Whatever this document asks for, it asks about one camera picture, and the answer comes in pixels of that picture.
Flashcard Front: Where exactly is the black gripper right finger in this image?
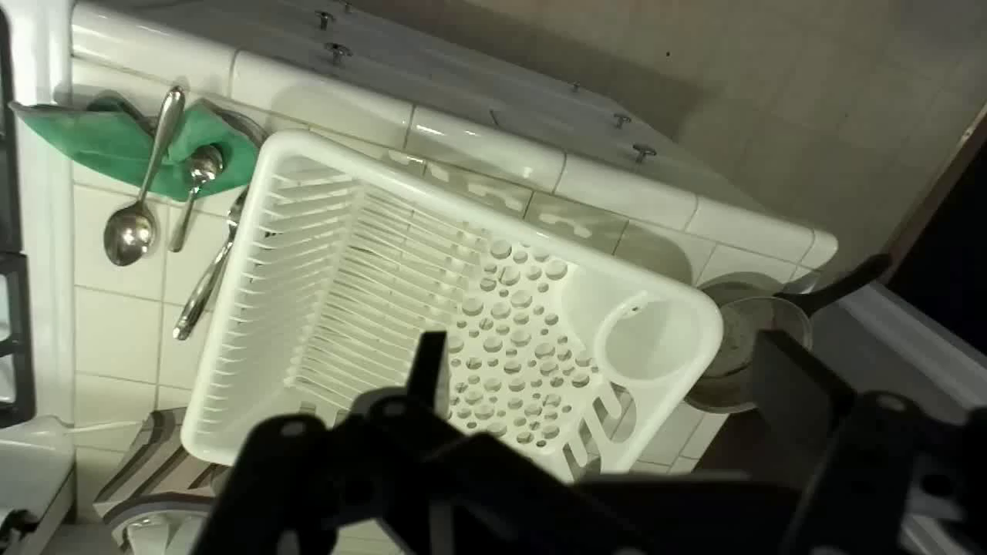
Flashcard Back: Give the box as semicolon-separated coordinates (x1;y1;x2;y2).
756;330;923;555

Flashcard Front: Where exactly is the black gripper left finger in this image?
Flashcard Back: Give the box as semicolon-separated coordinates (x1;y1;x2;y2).
188;328;488;555

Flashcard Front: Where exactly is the white plastic dish rack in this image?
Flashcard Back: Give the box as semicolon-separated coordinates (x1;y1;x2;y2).
177;130;727;488

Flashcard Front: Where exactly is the white gas stove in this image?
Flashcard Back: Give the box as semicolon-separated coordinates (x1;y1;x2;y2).
0;0;78;555

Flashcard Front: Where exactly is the green cloth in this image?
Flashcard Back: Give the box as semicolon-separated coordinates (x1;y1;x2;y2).
9;90;263;201

